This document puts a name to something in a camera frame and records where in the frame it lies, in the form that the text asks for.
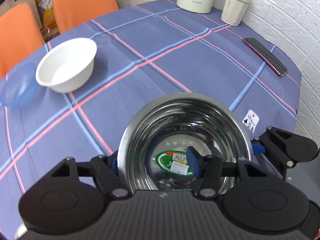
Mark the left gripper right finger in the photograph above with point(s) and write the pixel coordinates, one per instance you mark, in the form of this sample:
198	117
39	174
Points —
195	161

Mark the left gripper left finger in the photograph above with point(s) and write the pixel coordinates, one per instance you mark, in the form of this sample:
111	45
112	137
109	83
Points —
113	163

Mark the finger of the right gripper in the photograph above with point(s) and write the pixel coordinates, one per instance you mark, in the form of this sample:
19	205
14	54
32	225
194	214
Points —
258	149

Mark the stainless steel bowl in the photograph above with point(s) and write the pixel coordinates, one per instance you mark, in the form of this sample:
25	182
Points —
152	151

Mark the white ceramic bowl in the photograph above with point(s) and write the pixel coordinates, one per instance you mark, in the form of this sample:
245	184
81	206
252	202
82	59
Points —
68	66

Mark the blue translucent plastic bowl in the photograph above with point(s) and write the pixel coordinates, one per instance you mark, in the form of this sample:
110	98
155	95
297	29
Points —
21	88

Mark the red cased smartphone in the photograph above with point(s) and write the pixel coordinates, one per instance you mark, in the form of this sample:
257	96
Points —
266	55

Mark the blue plaid tablecloth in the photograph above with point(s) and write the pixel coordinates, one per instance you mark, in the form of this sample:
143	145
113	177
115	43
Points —
144	52

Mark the white lidded cup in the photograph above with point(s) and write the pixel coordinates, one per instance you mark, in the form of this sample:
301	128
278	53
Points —
233	11

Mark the left orange chair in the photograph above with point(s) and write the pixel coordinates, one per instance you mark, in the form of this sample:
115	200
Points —
20	36

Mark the orange chair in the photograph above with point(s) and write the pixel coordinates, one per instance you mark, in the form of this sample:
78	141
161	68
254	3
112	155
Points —
20	36
72	13

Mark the right orange chair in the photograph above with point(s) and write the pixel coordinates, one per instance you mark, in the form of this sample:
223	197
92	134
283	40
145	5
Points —
72	13

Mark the yellow snack bag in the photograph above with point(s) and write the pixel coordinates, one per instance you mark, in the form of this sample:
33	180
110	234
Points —
46	13

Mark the brown cardboard box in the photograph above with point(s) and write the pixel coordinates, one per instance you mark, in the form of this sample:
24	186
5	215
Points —
9	4

